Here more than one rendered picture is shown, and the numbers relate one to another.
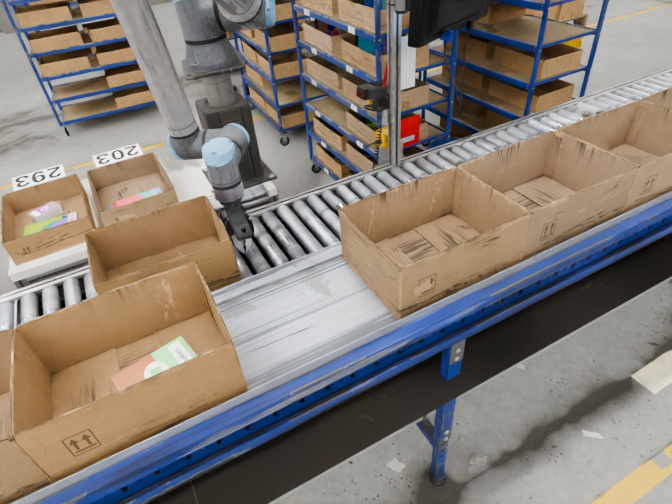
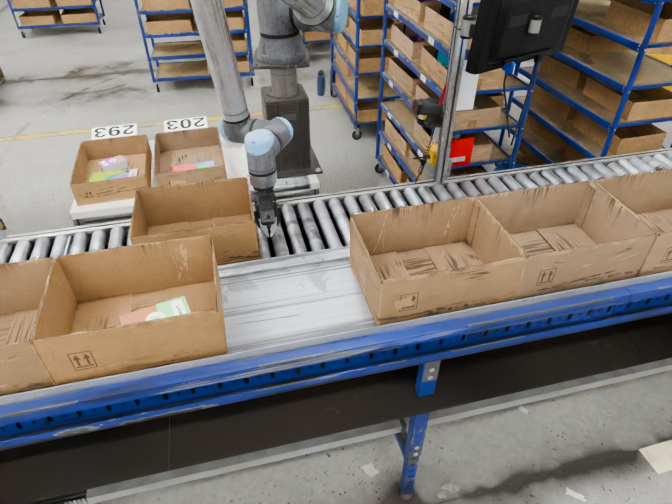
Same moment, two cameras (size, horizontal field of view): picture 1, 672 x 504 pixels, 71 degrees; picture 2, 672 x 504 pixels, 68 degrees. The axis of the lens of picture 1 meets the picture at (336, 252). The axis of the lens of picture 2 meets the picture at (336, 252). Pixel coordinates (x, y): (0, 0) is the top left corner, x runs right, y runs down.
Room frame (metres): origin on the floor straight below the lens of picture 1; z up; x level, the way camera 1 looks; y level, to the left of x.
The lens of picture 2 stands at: (-0.12, -0.19, 1.86)
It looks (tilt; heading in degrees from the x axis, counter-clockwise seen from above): 39 degrees down; 11
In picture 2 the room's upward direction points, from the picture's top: straight up
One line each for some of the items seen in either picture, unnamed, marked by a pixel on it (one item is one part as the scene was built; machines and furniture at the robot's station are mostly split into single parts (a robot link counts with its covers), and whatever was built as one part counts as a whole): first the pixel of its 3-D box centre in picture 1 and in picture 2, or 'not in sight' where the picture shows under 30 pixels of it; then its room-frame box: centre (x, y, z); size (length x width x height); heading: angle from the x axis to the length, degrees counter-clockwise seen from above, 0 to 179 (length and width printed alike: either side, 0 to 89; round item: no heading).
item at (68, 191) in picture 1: (48, 215); (114, 167); (1.55, 1.08, 0.80); 0.38 x 0.28 x 0.10; 26
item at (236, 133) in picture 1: (228, 144); (272, 135); (1.34, 0.30, 1.12); 0.12 x 0.12 x 0.09; 81
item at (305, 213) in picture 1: (325, 235); (349, 237); (1.35, 0.03, 0.72); 0.52 x 0.05 x 0.05; 24
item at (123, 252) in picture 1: (164, 256); (197, 224); (1.18, 0.54, 0.83); 0.39 x 0.29 x 0.17; 114
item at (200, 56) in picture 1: (208, 48); (280, 42); (1.82, 0.39, 1.27); 0.19 x 0.19 x 0.10
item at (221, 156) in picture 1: (222, 163); (260, 152); (1.23, 0.30, 1.11); 0.10 x 0.09 x 0.12; 171
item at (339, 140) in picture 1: (346, 127); (416, 133); (2.98, -0.15, 0.39); 0.40 x 0.30 x 0.10; 25
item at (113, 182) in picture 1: (132, 190); (190, 158); (1.68, 0.80, 0.80); 0.38 x 0.28 x 0.10; 26
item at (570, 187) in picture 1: (538, 191); (554, 238); (1.14, -0.61, 0.97); 0.39 x 0.29 x 0.17; 114
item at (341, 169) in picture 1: (347, 154); (412, 160); (2.98, -0.15, 0.19); 0.40 x 0.30 x 0.10; 23
